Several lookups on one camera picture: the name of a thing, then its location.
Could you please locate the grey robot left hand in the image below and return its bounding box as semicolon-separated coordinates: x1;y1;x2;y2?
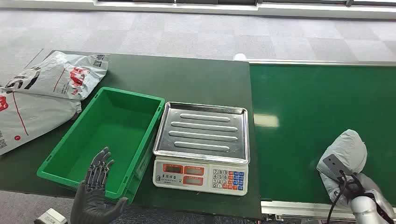
70;147;128;224

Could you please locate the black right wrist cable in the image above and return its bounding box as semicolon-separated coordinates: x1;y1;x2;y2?
326;170;349;224

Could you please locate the large white courier bag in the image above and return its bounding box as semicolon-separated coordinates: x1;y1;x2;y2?
0;87;82;156

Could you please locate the green conveyor belt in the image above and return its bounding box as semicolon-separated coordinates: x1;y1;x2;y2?
249;63;396;205

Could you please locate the white courier bag black print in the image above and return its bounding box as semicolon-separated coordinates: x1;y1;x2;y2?
4;51;109;101

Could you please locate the green plastic crate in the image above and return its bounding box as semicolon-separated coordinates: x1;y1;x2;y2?
36;87;165;203

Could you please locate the white electronic price scale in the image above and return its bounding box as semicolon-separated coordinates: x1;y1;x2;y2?
152;155;249;196

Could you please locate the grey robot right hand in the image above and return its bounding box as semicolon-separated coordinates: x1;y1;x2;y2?
339;174;366;200

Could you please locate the small grey courier bag package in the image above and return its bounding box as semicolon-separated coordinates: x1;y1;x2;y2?
316;129;396;218

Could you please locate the stainless steel scale pan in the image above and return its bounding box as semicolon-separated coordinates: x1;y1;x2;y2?
153;101;250;165

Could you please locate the flat right wrist mount plate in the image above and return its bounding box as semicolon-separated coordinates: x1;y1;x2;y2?
322;154;354;182

